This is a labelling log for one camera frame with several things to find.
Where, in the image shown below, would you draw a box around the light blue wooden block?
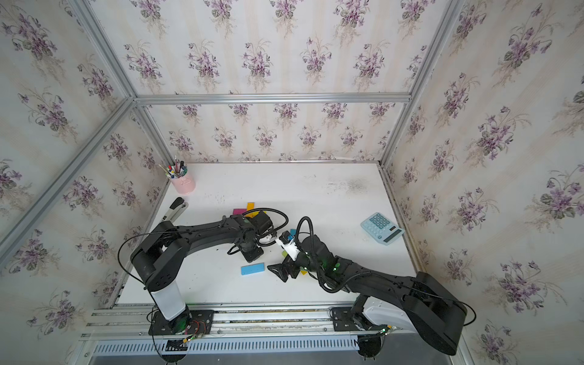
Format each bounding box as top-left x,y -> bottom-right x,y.
240,262 -> 266,276

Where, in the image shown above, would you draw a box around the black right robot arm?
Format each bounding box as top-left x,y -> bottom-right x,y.
266,231 -> 475,358

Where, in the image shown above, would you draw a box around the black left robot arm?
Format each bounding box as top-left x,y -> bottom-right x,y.
130,211 -> 280,323

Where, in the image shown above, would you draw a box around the light blue calculator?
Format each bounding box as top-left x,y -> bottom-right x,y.
360,212 -> 404,246

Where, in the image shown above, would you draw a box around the black and white stapler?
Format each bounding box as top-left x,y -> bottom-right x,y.
161,197 -> 189,223

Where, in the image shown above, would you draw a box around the pink metal pen bucket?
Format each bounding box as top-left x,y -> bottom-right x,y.
170,174 -> 196,196

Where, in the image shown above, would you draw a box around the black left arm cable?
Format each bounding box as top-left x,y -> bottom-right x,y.
225,207 -> 290,256

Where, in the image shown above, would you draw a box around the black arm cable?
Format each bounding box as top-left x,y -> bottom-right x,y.
295,216 -> 316,249
225,207 -> 290,256

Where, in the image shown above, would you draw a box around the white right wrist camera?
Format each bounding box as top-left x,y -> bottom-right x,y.
276,231 -> 300,262

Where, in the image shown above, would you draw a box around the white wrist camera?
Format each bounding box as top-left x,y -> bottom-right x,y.
259,234 -> 277,245
276,231 -> 300,262

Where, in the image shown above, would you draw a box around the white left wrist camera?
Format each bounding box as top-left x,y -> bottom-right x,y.
259,234 -> 277,245

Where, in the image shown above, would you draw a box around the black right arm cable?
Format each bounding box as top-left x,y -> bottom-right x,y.
295,216 -> 316,249

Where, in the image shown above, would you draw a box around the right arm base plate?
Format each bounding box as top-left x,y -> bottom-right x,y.
329,305 -> 398,332

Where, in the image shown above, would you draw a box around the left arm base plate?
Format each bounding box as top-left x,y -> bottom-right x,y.
148,310 -> 215,336

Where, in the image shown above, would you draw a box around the aluminium front rail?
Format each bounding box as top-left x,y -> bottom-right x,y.
79,303 -> 462,342

